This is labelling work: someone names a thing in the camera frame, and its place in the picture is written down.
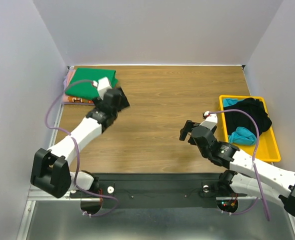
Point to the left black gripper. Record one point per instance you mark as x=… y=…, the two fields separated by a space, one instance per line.
x=123 y=103

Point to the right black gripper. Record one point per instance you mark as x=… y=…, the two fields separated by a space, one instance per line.
x=189 y=130

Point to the green t-shirt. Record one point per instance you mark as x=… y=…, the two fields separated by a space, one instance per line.
x=86 y=90

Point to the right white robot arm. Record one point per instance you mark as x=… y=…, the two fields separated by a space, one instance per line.
x=243 y=174

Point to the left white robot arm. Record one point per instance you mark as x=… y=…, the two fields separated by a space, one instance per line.
x=51 y=167

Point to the black garment in bin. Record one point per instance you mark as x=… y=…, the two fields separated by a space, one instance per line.
x=253 y=107

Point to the folded pink printed t-shirt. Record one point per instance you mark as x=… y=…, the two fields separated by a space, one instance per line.
x=73 y=100

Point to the teal garment in bin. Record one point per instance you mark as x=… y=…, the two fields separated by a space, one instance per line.
x=241 y=135

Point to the folded lavender t-shirt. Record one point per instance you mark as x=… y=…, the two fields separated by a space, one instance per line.
x=65 y=81

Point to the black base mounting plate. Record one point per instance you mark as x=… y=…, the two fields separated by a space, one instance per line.
x=165 y=190

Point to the yellow plastic bin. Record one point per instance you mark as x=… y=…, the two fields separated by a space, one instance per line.
x=268 y=150

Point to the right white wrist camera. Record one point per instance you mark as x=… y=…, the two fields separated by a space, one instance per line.
x=210 y=121

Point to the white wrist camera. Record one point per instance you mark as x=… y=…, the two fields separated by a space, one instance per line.
x=102 y=86
x=210 y=121

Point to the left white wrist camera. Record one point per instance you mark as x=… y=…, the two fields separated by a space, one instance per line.
x=102 y=86

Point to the aluminium frame rail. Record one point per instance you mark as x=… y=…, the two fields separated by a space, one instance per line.
x=34 y=193

